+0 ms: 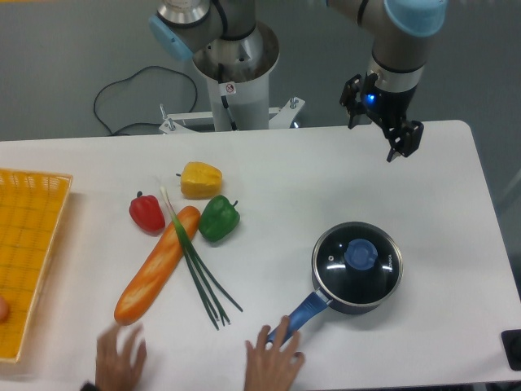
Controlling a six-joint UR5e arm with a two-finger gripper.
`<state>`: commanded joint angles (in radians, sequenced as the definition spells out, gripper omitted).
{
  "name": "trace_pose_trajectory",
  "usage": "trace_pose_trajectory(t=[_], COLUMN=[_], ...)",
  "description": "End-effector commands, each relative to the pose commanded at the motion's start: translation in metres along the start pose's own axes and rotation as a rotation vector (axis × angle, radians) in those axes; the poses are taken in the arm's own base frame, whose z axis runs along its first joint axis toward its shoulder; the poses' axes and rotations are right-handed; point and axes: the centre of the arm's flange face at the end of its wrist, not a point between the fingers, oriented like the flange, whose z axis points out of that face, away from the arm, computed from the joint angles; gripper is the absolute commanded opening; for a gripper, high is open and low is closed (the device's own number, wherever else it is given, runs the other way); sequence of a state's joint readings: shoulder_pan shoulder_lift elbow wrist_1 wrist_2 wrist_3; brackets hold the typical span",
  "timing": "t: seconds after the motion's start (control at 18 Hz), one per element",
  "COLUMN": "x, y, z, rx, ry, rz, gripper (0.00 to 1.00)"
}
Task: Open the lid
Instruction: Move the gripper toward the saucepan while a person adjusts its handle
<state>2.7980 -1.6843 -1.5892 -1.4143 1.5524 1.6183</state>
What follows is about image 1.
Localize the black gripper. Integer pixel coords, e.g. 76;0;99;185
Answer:
339;72;424;163

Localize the glass lid blue knob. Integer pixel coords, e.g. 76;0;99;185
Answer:
313;222;404;306

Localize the dark blue saucepan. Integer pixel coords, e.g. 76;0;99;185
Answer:
264;221;405;345

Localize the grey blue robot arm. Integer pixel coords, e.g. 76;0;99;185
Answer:
149;1;448;160

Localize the person right hand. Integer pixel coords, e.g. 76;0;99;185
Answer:
243;315;305;390

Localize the person left hand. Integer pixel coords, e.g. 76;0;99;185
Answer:
94;323;147;391

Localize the green bell pepper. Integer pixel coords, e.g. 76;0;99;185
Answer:
199;195;240;243

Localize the yellow bell pepper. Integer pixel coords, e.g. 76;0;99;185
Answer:
177;161;222;200

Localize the green spring onion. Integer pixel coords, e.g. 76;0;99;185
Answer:
160;186;243;331

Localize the red bell pepper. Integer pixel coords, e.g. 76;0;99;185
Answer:
129;191;166;235

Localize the black device at edge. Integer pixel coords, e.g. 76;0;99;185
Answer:
501;329;521;371

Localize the orange baguette bread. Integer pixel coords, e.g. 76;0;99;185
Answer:
113;222;184;326

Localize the yellow woven basket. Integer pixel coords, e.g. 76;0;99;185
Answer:
1;169;73;363

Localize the pink item in basket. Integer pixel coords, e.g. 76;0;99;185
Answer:
0;297;10;323

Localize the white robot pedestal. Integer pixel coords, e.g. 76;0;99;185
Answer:
158;22;306;134

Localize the black floor cable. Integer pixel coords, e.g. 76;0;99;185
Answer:
93;65;199;137

